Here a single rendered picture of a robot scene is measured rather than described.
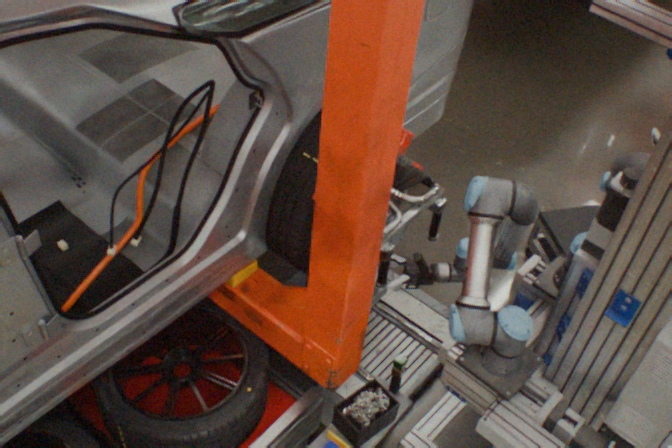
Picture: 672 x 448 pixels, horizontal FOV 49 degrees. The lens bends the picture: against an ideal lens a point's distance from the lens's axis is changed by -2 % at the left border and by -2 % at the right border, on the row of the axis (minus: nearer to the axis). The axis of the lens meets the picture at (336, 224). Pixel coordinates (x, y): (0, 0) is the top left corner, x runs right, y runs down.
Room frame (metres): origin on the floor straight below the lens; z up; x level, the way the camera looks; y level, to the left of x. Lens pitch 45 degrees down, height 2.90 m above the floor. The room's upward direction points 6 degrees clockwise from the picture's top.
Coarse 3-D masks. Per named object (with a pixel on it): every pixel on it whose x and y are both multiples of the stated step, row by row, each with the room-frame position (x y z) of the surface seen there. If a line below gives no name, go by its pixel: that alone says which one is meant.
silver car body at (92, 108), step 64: (0, 0) 1.53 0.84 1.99; (64, 0) 1.62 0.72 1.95; (128, 0) 1.73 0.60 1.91; (192, 0) 1.86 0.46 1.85; (256, 0) 2.01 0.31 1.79; (320, 0) 2.21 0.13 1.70; (448, 0) 2.82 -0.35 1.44; (0, 64) 2.64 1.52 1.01; (64, 64) 2.66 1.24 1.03; (128, 64) 2.68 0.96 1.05; (192, 64) 2.74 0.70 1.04; (256, 64) 1.96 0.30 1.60; (320, 64) 2.17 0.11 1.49; (448, 64) 2.91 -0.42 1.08; (0, 128) 2.47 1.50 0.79; (64, 128) 2.30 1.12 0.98; (128, 128) 2.28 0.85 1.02; (192, 128) 2.29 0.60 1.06; (256, 128) 1.97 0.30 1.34; (0, 192) 1.28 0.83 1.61; (64, 192) 2.09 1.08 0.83; (128, 192) 2.05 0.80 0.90; (192, 192) 1.97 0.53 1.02; (256, 192) 1.93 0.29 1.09; (0, 256) 1.20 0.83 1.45; (64, 256) 1.78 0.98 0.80; (128, 256) 1.83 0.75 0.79; (192, 256) 1.71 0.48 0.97; (256, 256) 1.92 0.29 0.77; (0, 320) 1.16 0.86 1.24; (64, 320) 1.32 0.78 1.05; (128, 320) 1.45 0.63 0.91; (0, 384) 1.10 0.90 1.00; (64, 384) 1.23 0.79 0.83
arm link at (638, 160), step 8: (632, 152) 1.94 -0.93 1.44; (640, 152) 1.93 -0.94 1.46; (616, 160) 1.95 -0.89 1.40; (624, 160) 1.92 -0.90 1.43; (632, 160) 1.90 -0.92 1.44; (640, 160) 1.89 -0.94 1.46; (648, 160) 1.89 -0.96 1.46; (616, 168) 1.92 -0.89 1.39; (624, 168) 1.89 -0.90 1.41; (640, 168) 1.86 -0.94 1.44; (608, 176) 2.16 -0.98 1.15; (600, 184) 2.15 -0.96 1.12; (608, 184) 2.10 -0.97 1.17
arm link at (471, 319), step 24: (480, 192) 1.79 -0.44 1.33; (504, 192) 1.79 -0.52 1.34; (480, 216) 1.74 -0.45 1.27; (480, 240) 1.70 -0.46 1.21; (480, 264) 1.64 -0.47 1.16; (480, 288) 1.59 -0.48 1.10; (456, 312) 1.53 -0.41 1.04; (480, 312) 1.53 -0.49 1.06; (456, 336) 1.48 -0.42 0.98; (480, 336) 1.48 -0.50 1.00
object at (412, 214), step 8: (440, 192) 2.17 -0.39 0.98; (432, 200) 2.12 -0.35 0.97; (416, 208) 2.06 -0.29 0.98; (424, 208) 2.08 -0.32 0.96; (408, 216) 2.01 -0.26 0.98; (416, 216) 2.04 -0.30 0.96; (400, 224) 1.96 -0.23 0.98; (408, 224) 2.00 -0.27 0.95; (392, 232) 1.92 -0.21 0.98; (384, 240) 1.88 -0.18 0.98
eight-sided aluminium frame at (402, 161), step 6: (402, 156) 2.27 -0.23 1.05; (396, 162) 2.24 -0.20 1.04; (402, 162) 2.28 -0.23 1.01; (408, 162) 2.31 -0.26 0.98; (396, 168) 2.34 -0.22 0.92; (402, 168) 2.33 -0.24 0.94; (396, 174) 2.34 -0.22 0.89; (396, 180) 2.34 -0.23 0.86; (390, 198) 2.34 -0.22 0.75; (396, 198) 2.33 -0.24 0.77; (396, 204) 2.32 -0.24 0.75; (402, 204) 2.32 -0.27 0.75
